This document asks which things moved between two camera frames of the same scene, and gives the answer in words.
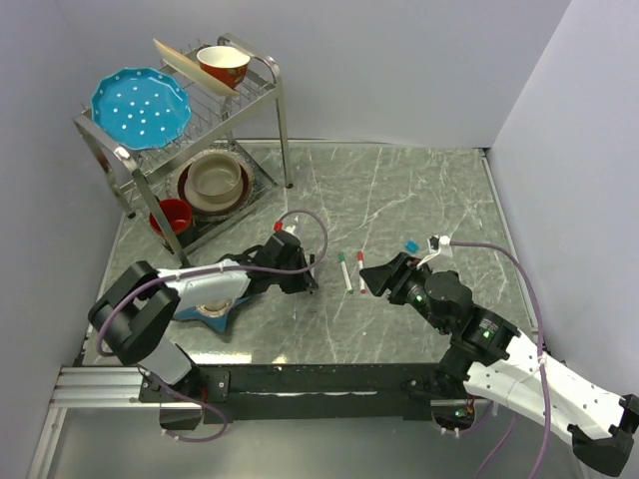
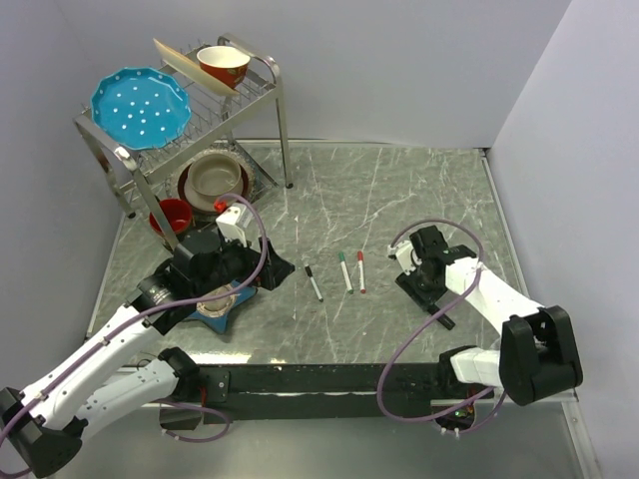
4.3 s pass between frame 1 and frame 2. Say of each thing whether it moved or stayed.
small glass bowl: stayed
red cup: stayed
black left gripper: moved
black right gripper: moved
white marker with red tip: stayed
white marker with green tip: stayed
